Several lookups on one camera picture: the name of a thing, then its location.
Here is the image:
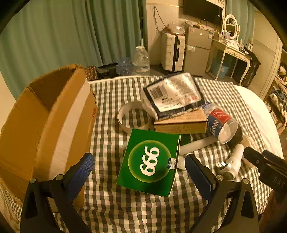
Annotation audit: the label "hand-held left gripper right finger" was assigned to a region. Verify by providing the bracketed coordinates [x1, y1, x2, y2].
[184, 153, 259, 233]

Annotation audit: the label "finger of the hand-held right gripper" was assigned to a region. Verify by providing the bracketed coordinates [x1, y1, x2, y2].
[261, 150, 287, 173]
[243, 146, 266, 168]

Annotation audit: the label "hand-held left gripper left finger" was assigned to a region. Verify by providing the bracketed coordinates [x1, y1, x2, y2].
[21, 153, 96, 233]

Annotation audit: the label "white hair dryer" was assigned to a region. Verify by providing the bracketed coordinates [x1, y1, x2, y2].
[215, 143, 246, 181]

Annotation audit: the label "white plastic tube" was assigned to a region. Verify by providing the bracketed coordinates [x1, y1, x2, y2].
[178, 136, 217, 171]

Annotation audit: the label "small brown paper box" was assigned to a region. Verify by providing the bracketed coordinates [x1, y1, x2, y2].
[154, 108, 208, 134]

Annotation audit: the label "green medicine box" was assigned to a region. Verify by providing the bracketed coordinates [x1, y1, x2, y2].
[116, 128, 182, 198]

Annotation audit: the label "large brown cardboard box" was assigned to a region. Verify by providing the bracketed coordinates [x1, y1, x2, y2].
[0, 64, 99, 211]

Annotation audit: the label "white tape roll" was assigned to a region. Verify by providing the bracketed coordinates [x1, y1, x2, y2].
[117, 101, 154, 130]

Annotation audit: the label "dark blue plastic snack bag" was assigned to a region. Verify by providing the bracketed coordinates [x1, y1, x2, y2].
[141, 72, 205, 120]

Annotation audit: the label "person's right forearm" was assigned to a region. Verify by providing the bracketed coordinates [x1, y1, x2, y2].
[261, 189, 287, 222]

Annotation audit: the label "white bed sheet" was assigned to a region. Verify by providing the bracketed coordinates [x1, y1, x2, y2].
[235, 85, 285, 162]

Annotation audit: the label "shoe rack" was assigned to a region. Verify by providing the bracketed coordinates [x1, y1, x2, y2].
[263, 65, 287, 135]

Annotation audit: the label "zigzag patterned cloth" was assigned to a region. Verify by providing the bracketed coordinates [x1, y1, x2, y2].
[0, 177, 23, 233]

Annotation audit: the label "dark cloth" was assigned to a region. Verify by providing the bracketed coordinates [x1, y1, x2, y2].
[233, 50, 262, 88]

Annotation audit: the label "blue bin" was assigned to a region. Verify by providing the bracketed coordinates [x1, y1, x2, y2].
[212, 57, 229, 78]

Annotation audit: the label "patterned brown bag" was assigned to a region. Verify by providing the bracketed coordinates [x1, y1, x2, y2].
[84, 65, 98, 81]

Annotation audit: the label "dark bags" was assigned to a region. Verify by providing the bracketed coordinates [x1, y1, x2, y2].
[96, 64, 118, 79]

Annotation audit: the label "white dressing table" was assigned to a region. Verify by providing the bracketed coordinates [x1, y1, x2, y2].
[205, 38, 253, 87]

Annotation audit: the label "pack of water bottles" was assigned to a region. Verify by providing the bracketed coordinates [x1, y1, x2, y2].
[116, 57, 135, 75]

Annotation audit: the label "grey fridge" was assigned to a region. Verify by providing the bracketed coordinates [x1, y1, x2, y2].
[184, 23, 213, 78]

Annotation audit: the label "large clear water jug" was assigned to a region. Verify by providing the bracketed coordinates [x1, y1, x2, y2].
[132, 46, 150, 76]

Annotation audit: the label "white suitcase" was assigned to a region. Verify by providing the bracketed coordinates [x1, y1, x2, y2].
[160, 32, 186, 72]

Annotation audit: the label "narrow green curtain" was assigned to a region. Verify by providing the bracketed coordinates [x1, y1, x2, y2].
[225, 0, 256, 43]

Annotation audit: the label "white oval vanity mirror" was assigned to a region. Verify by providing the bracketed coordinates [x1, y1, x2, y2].
[218, 15, 241, 42]

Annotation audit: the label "wide green curtain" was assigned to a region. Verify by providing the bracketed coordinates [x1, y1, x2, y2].
[0, 0, 147, 99]

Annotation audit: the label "clear plastic bag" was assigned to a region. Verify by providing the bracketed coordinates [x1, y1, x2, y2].
[169, 21, 186, 35]

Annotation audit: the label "black wall television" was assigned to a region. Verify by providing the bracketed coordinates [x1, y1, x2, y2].
[183, 0, 223, 24]

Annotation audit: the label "wall cable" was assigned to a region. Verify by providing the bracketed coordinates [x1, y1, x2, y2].
[152, 7, 164, 32]

